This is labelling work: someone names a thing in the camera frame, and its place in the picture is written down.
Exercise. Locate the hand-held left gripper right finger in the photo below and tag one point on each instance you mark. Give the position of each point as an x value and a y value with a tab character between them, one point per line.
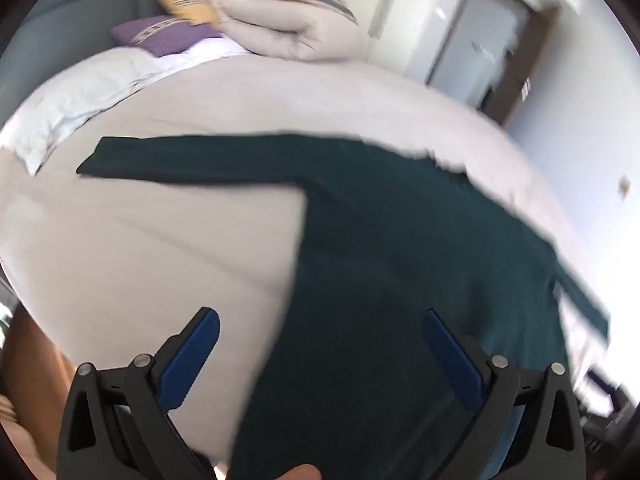
452	355

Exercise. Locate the person's left hand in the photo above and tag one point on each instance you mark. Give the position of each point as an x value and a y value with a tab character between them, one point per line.
300	473

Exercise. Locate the yellow pillow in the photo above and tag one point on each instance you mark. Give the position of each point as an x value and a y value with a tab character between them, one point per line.
187	5

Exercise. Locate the grey door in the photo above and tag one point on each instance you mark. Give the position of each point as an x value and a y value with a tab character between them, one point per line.
470	45

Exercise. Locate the purple pillow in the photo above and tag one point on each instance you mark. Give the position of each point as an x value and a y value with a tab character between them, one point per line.
160	35

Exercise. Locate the white pillow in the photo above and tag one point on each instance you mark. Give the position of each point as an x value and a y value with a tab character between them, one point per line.
65	100

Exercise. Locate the bed with white sheet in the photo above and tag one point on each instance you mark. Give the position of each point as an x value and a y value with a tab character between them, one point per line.
150	260

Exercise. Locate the dark object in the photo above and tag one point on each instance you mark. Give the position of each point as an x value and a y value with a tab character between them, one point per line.
607	410

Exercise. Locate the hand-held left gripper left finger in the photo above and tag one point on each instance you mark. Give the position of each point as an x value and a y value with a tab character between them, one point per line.
192	350

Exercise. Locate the dark green sweater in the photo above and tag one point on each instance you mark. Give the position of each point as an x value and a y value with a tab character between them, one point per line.
375	260

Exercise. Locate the wall switch plate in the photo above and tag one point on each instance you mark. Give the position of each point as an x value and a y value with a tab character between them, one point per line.
624	187

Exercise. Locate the folded beige duvet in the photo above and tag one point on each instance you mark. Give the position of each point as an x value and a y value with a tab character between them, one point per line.
280	25

